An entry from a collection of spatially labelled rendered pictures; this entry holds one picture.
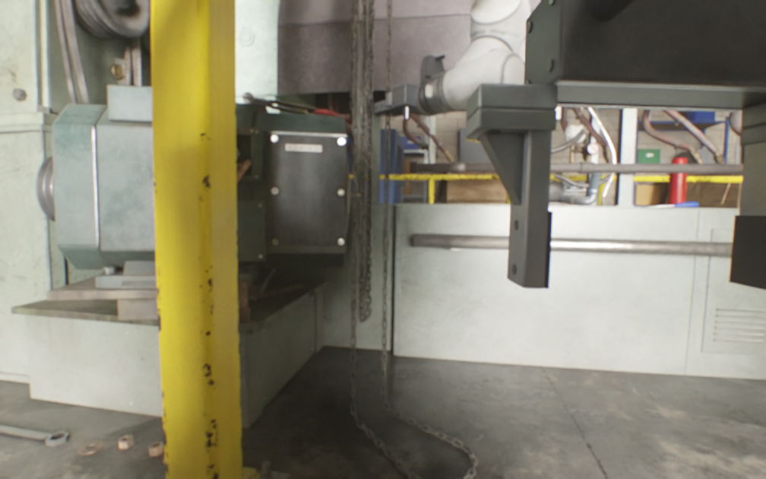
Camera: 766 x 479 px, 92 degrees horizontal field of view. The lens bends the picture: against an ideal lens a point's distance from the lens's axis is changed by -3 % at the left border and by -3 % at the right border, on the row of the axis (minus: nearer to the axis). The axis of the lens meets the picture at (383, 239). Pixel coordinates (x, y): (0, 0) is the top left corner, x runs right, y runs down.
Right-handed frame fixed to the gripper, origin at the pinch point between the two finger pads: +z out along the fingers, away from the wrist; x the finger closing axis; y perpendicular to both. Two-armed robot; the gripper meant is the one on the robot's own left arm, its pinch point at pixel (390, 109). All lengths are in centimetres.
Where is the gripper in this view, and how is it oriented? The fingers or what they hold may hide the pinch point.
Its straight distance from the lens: 108.0
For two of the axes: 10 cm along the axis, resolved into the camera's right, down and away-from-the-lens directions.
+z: -6.3, -0.7, 7.7
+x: 7.8, -0.4, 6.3
